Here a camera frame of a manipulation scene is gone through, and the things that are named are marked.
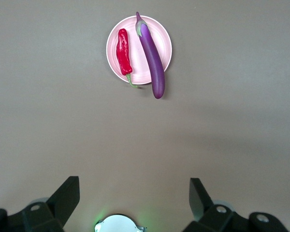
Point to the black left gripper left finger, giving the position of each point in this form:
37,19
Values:
53,212

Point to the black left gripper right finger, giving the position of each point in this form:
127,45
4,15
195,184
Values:
207,217

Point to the long purple eggplant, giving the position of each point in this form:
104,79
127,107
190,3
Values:
154,65

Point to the red chili pepper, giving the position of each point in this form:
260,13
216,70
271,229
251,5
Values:
123,53

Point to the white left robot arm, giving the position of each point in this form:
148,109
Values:
116,224

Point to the brown table cloth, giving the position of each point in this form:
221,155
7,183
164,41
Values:
62,120

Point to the pink round plate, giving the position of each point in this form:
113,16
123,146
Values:
137,60

